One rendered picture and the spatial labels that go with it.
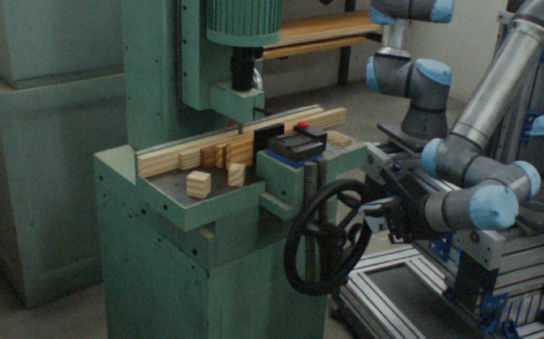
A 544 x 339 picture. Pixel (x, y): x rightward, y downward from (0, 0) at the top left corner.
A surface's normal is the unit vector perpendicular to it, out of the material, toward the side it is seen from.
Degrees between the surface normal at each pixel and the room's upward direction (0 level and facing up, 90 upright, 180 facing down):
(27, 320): 0
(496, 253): 90
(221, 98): 90
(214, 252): 90
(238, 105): 90
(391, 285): 0
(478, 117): 54
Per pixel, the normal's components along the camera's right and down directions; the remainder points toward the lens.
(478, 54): -0.78, 0.22
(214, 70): 0.66, 0.34
